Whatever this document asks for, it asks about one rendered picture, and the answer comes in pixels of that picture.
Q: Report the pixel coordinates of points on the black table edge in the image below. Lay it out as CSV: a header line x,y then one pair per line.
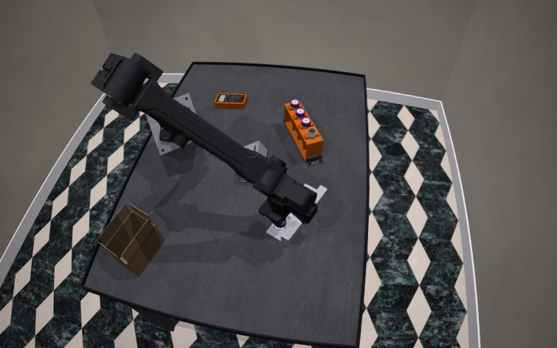
x,y
224,328

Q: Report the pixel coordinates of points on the brown cardboard box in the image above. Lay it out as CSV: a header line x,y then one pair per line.
x,y
138,249

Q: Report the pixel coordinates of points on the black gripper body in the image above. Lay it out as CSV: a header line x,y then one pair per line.
x,y
266,210

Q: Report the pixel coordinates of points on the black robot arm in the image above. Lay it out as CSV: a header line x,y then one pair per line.
x,y
122,79

